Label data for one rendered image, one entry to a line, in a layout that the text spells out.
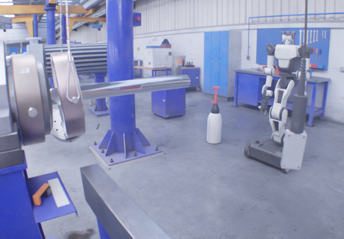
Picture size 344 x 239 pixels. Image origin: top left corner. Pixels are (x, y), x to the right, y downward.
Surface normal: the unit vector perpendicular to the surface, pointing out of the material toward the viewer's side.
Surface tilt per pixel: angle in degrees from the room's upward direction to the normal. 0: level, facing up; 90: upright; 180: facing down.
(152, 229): 0
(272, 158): 90
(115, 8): 90
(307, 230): 0
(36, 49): 90
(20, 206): 90
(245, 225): 0
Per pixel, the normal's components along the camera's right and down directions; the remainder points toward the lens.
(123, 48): 0.36, 0.23
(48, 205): 0.00, -0.97
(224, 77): -0.82, 0.14
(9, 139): 0.60, 0.20
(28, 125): 0.56, 0.51
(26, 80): 0.51, -0.33
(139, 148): -0.54, 0.21
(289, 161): -0.34, 0.23
